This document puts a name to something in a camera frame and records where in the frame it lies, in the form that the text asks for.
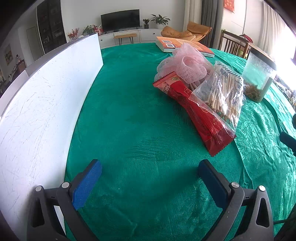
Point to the green potted plant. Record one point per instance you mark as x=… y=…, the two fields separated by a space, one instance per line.
x=160 y=21

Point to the white cardboard box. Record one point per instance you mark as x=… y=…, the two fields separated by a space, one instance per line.
x=39 y=112

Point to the small wooden bench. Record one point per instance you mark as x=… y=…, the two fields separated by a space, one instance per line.
x=129 y=36

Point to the white tv cabinet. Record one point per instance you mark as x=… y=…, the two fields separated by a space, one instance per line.
x=143 y=36

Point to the red snack packet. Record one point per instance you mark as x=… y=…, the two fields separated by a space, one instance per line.
x=214 y=132

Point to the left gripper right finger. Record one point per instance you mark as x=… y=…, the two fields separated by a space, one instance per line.
x=257 y=221

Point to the green tablecloth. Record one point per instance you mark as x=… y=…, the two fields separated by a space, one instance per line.
x=149 y=149

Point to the dark wooden chair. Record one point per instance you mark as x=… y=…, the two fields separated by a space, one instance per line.
x=234 y=44

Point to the dark tall bookshelf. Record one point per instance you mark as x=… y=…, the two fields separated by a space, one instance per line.
x=50 y=25

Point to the pink mesh bath sponge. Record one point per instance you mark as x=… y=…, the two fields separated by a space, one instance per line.
x=188 y=63

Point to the orange lounge chair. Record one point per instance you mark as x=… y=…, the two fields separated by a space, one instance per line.
x=194 y=32

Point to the black flat television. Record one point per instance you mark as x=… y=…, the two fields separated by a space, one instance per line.
x=120 y=20

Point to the clear jar black lid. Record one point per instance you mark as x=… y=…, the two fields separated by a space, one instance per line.
x=258 y=74

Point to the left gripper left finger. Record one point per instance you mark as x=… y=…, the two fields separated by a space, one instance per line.
x=43 y=222

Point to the bag of cotton swabs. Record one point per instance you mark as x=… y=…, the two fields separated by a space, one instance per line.
x=222 y=91

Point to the red flower vase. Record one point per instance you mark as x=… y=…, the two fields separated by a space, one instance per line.
x=73 y=34

